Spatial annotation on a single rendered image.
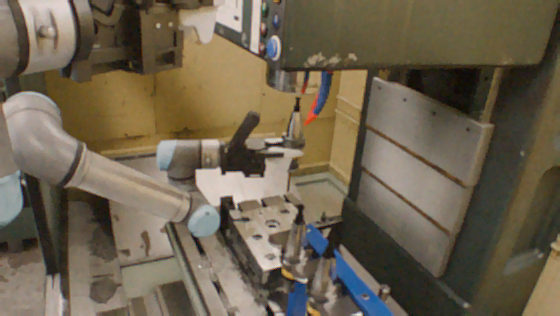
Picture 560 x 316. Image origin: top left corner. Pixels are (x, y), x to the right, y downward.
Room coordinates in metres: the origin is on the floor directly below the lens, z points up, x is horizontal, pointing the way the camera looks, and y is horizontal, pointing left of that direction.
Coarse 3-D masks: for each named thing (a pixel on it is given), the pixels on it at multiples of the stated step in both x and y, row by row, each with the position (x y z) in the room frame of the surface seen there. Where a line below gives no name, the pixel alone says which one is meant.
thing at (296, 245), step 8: (296, 224) 0.65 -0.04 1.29; (304, 224) 0.66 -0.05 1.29; (296, 232) 0.65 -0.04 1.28; (304, 232) 0.65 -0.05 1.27; (288, 240) 0.66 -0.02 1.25; (296, 240) 0.65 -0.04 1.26; (304, 240) 0.65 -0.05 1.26; (288, 248) 0.65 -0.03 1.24; (296, 248) 0.64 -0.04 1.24; (304, 248) 0.65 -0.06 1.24
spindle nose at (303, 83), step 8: (272, 72) 0.93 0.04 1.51; (280, 72) 0.91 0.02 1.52; (304, 72) 0.90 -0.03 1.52; (312, 72) 0.91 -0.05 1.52; (320, 72) 0.92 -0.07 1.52; (272, 80) 0.93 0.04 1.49; (280, 80) 0.91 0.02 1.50; (288, 80) 0.91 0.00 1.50; (296, 80) 0.90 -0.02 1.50; (304, 80) 0.90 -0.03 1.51; (312, 80) 0.91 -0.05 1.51; (272, 88) 0.94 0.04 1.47; (280, 88) 0.92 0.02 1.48; (288, 88) 0.91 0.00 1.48; (296, 88) 0.90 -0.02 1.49; (304, 88) 0.91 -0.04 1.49; (312, 88) 0.91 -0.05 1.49
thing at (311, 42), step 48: (288, 0) 0.61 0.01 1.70; (336, 0) 0.64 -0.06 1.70; (384, 0) 0.68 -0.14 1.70; (432, 0) 0.73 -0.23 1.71; (480, 0) 0.78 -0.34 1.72; (528, 0) 0.85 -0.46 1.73; (288, 48) 0.61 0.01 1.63; (336, 48) 0.64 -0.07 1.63; (384, 48) 0.68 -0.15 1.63; (432, 48) 0.74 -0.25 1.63; (480, 48) 0.80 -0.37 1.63; (528, 48) 0.87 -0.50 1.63
